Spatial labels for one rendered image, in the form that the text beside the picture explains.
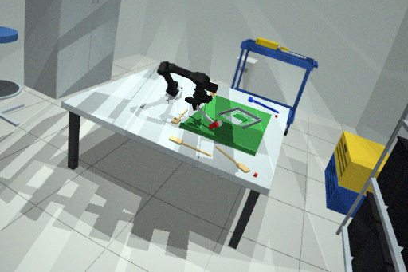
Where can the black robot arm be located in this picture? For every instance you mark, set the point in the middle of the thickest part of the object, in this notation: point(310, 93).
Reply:
point(201, 80)

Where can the blue golf putter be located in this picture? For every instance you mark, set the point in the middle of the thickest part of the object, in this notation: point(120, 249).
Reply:
point(252, 100)

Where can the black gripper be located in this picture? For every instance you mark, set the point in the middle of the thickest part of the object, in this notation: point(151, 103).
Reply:
point(195, 101)

